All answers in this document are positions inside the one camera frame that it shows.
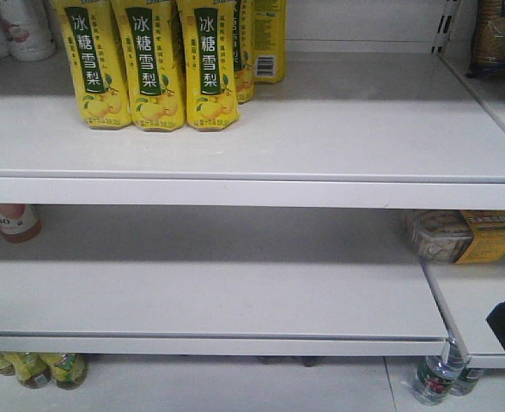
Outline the yellow pear drink bottle middle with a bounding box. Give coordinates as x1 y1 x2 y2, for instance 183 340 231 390
111 1 186 132

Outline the yellow pear drink bottle right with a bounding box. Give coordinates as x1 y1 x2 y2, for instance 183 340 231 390
177 1 239 131

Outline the water bottle green label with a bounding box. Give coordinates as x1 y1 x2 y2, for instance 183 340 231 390
412 339 465 406

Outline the brown cracker pack blue band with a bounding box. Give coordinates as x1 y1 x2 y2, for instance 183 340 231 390
467 0 505 78

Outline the white metal shelving unit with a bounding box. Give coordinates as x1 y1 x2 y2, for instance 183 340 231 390
0 1 505 411

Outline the yellow pear drink bottle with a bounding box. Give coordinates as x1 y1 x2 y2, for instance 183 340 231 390
111 1 186 132
177 1 239 131
52 1 132 130

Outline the clear cookie box yellow label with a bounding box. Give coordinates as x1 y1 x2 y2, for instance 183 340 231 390
402 209 505 264

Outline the yellow lemon tea bottle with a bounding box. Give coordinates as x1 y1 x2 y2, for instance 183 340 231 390
39 353 88 390

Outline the yellow pear drink bottle left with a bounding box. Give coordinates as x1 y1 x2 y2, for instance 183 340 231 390
52 1 132 130

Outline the orange C100 bottle back-right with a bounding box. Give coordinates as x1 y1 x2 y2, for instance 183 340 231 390
0 203 42 243

